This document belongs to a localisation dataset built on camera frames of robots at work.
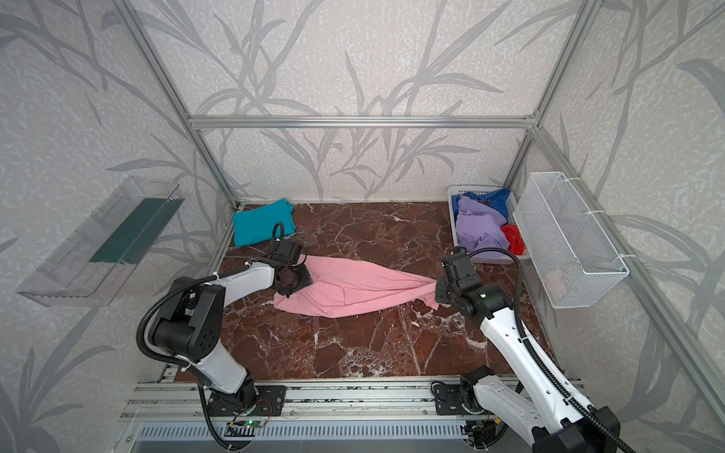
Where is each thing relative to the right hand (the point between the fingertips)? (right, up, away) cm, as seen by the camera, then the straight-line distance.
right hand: (447, 277), depth 80 cm
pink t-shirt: (-32, -6, +14) cm, 36 cm away
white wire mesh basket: (+24, +7, -18) cm, 31 cm away
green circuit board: (-51, -35, -9) cm, 63 cm away
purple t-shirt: (+13, +15, +11) cm, 23 cm away
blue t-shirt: (+28, +25, +32) cm, 49 cm away
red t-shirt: (+28, +9, +16) cm, 33 cm away
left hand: (-43, -1, +16) cm, 46 cm away
